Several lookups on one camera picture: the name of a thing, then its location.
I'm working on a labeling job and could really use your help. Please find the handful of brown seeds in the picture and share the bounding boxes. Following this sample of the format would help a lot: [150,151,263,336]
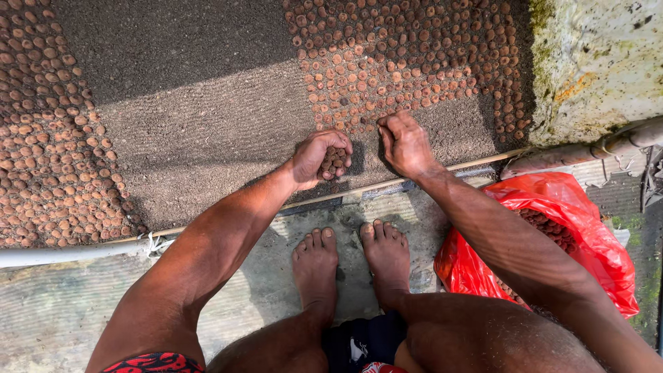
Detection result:
[319,146,349,180]

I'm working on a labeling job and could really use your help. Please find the brown seeds inside bag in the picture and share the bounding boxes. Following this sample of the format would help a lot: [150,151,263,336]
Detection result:
[492,207,580,307]

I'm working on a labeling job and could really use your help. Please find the person's right hand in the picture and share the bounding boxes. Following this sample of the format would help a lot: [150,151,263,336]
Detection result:
[376,110,442,181]

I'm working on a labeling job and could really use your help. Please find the dark patterned shorts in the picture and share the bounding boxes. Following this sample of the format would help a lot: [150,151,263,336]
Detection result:
[101,310,411,373]

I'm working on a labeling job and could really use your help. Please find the person's left leg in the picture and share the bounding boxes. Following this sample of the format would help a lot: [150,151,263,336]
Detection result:
[206,306,332,373]

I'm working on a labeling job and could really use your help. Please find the narrow patch of planted seeds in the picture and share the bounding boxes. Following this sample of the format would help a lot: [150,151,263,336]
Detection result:
[0,0,148,248]

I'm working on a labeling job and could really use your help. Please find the person's right foot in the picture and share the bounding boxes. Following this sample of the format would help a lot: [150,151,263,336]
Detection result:
[359,219,411,310]

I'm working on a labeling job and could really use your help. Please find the person's left foot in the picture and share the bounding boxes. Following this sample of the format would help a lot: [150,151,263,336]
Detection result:
[291,227,339,317]

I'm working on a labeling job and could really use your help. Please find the white string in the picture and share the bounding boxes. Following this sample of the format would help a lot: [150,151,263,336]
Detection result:
[137,231,176,259]

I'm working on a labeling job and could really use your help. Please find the person's leg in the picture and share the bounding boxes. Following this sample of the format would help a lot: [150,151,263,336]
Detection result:
[206,306,332,373]
[386,291,607,373]

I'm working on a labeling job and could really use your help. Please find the red plastic bag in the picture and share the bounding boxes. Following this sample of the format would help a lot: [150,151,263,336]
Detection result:
[434,172,641,320]

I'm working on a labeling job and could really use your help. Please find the dark metal bracket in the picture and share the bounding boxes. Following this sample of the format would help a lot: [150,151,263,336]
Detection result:
[639,145,663,214]

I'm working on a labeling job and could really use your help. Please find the person's right leg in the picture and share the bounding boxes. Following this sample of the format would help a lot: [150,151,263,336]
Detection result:
[386,291,607,373]

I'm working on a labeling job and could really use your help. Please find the person's left hand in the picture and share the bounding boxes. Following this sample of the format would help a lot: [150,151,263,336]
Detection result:
[289,130,354,192]

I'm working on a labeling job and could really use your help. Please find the grey bamboo pole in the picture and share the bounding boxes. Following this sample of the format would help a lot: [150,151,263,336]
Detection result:
[499,116,663,180]

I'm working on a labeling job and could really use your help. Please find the person's foot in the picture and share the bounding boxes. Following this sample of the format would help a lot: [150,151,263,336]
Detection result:
[359,219,411,310]
[291,227,339,317]

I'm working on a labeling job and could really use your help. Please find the wide patch of planted seeds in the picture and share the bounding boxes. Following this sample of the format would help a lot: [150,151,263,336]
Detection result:
[284,0,533,142]

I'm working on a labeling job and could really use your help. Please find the white plastic pipe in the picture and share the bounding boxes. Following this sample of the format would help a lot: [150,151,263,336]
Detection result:
[0,238,158,269]

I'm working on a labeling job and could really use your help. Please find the thin bamboo edge strip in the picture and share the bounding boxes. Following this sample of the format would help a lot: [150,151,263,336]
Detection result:
[104,148,530,245]

